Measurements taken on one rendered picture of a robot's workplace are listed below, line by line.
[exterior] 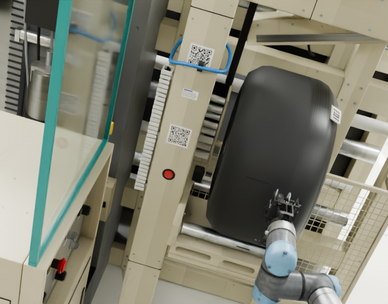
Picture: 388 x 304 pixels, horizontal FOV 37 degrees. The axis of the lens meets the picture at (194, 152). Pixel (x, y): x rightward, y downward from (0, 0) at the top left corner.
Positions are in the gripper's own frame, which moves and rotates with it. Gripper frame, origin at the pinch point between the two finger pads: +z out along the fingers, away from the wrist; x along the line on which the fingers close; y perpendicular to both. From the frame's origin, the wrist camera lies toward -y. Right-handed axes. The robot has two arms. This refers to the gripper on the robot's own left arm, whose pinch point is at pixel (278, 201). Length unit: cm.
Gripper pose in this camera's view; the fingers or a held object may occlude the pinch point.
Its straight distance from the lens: 175.8
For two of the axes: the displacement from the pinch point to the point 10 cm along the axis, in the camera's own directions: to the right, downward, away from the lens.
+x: -9.6, -2.8, 0.1
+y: 2.5, -8.7, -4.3
